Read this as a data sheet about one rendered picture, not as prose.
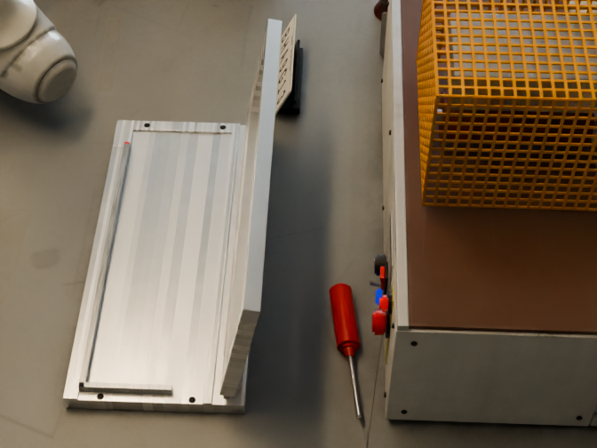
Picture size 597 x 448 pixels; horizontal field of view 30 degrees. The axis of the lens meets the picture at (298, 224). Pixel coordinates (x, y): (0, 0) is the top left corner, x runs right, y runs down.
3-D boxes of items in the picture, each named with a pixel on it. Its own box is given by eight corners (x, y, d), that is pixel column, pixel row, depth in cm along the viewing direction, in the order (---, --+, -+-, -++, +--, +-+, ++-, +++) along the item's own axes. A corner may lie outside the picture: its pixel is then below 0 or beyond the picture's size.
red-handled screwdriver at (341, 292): (328, 295, 138) (329, 282, 136) (350, 293, 139) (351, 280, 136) (346, 423, 127) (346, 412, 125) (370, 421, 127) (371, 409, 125)
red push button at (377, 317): (371, 318, 125) (372, 300, 123) (388, 318, 125) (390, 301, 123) (371, 343, 123) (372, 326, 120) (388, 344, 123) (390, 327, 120)
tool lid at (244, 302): (267, 18, 139) (282, 20, 139) (244, 122, 154) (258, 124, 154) (242, 309, 111) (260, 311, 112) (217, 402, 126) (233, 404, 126)
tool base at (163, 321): (119, 131, 156) (116, 113, 153) (266, 135, 156) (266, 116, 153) (66, 408, 128) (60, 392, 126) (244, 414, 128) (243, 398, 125)
